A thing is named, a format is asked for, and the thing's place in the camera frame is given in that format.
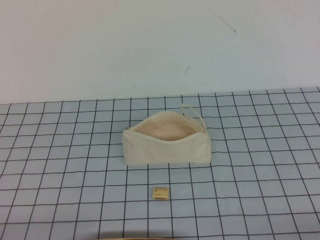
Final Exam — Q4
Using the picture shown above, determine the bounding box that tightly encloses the cream fabric pencil case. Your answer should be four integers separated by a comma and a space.
121, 103, 212, 166

